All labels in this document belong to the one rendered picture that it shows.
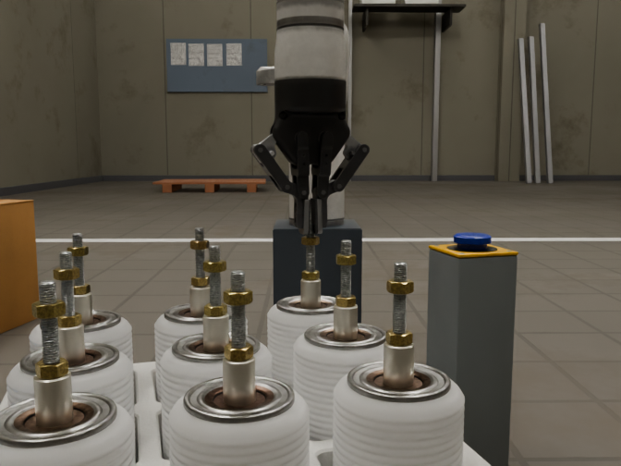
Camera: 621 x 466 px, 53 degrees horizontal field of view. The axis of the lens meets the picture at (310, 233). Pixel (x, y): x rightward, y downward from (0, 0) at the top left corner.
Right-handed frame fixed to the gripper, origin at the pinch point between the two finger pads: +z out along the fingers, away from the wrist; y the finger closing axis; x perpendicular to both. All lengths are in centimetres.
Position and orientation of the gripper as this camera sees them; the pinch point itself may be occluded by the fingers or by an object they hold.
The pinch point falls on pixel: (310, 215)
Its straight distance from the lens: 67.6
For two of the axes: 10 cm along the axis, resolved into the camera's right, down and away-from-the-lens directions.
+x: -2.7, -1.3, 9.6
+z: 0.0, 9.9, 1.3
